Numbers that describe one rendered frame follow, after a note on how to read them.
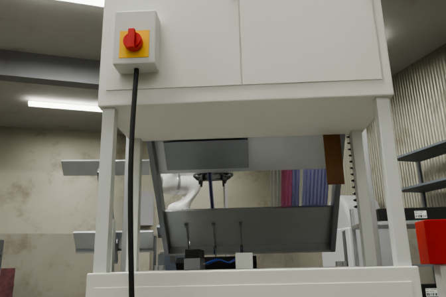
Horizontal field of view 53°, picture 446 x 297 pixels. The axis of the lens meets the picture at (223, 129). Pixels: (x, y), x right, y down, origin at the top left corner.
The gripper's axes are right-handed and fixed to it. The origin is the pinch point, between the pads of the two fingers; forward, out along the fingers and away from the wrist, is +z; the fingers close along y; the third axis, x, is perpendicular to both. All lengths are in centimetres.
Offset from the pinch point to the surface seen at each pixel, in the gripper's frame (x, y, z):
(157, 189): -4.7, -19.6, 14.6
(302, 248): 27.2, 35.7, 8.3
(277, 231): 19.6, 25.7, 6.5
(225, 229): 17.9, 4.9, 6.8
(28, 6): -58, -210, -322
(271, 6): -72, 22, 50
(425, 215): 114, 159, -162
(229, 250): 27.2, 5.9, 8.4
